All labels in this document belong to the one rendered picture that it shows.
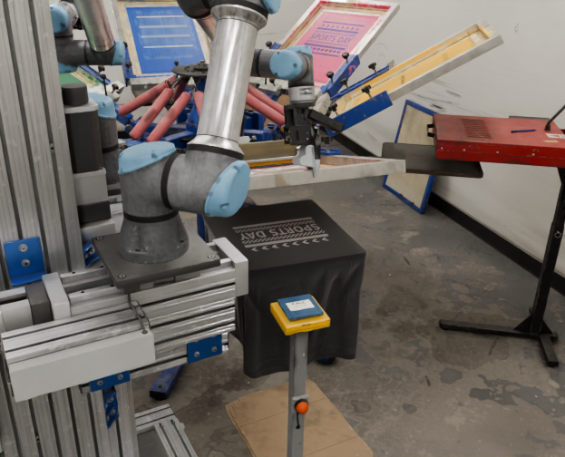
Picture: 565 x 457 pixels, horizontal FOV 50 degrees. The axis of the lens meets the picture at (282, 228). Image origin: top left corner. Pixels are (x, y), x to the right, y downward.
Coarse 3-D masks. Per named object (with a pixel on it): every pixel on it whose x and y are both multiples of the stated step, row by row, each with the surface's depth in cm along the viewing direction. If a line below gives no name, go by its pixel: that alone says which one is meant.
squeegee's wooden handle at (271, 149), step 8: (240, 144) 228; (248, 144) 229; (256, 144) 230; (264, 144) 231; (272, 144) 232; (280, 144) 233; (288, 144) 234; (248, 152) 229; (256, 152) 230; (264, 152) 231; (272, 152) 232; (280, 152) 233; (288, 152) 234
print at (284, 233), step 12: (240, 228) 216; (252, 228) 216; (264, 228) 216; (276, 228) 216; (288, 228) 216; (300, 228) 217; (312, 228) 217; (252, 240) 207; (264, 240) 208; (276, 240) 208; (288, 240) 208; (300, 240) 208; (312, 240) 208; (324, 240) 208
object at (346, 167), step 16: (320, 160) 237; (336, 160) 223; (352, 160) 211; (368, 160) 199; (384, 160) 189; (400, 160) 184; (256, 176) 170; (272, 176) 171; (288, 176) 173; (304, 176) 175; (320, 176) 176; (336, 176) 178; (352, 176) 180; (368, 176) 181
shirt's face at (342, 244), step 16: (240, 208) 233; (256, 208) 233; (272, 208) 233; (288, 208) 234; (304, 208) 234; (224, 224) 219; (240, 224) 219; (320, 224) 220; (336, 224) 221; (240, 240) 207; (336, 240) 209; (352, 240) 209; (256, 256) 197; (272, 256) 198; (288, 256) 198; (304, 256) 198; (320, 256) 198; (336, 256) 198
